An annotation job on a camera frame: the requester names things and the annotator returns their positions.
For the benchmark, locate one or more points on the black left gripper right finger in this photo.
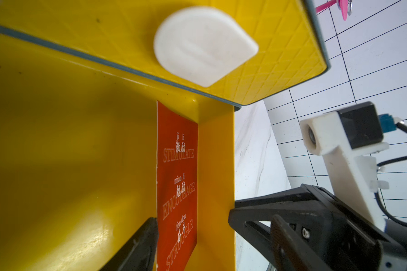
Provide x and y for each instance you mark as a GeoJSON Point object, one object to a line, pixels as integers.
{"type": "Point", "coordinates": [291, 253]}

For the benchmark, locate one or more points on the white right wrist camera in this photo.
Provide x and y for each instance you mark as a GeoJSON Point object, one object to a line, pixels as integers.
{"type": "Point", "coordinates": [346, 139]}

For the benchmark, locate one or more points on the teal drawer cabinet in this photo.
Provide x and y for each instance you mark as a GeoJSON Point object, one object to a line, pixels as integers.
{"type": "Point", "coordinates": [121, 33]}

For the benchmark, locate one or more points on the red postcard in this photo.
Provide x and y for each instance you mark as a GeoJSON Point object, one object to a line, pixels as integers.
{"type": "Point", "coordinates": [177, 189]}

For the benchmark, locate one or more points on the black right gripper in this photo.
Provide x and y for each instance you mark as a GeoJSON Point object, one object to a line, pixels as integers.
{"type": "Point", "coordinates": [339, 236]}

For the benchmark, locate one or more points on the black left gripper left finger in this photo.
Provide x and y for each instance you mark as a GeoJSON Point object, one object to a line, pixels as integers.
{"type": "Point", "coordinates": [139, 252]}

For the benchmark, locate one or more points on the chrome stand with pink cups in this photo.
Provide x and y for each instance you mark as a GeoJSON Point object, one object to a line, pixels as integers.
{"type": "Point", "coordinates": [345, 7]}

